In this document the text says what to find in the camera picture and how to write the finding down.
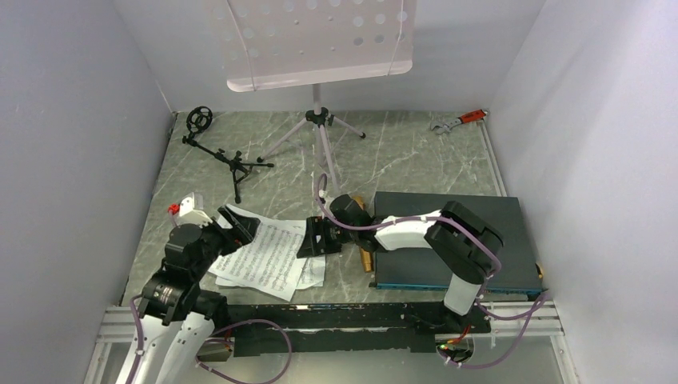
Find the lilac music stand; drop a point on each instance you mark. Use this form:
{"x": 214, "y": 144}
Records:
{"x": 280, "y": 44}

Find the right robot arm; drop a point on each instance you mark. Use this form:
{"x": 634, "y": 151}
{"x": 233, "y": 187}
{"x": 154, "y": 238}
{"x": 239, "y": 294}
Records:
{"x": 464, "y": 242}

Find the gold microphone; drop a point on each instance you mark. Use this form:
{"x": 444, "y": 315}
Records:
{"x": 366, "y": 257}

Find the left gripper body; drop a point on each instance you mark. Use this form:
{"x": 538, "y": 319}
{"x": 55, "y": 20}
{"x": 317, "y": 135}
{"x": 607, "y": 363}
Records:
{"x": 217, "y": 240}

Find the black microphone stand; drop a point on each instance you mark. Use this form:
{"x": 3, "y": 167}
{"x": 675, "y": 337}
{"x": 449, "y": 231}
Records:
{"x": 197, "y": 122}

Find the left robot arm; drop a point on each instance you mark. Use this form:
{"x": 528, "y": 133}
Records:
{"x": 172, "y": 315}

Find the sheet music page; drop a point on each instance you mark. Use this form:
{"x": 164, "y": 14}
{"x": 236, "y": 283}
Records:
{"x": 269, "y": 263}
{"x": 313, "y": 275}

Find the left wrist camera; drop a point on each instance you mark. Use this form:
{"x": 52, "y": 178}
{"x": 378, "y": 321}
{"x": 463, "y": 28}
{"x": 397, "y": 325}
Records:
{"x": 188, "y": 211}

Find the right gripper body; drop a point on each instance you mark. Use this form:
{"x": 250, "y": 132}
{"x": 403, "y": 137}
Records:
{"x": 336, "y": 234}

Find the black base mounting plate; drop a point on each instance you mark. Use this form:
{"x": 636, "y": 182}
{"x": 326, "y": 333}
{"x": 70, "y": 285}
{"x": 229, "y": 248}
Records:
{"x": 253, "y": 330}

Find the orange handled adjustable wrench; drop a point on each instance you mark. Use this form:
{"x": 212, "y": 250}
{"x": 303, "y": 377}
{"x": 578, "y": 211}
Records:
{"x": 446, "y": 127}

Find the dark blue flat box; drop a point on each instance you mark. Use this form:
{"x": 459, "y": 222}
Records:
{"x": 422, "y": 269}

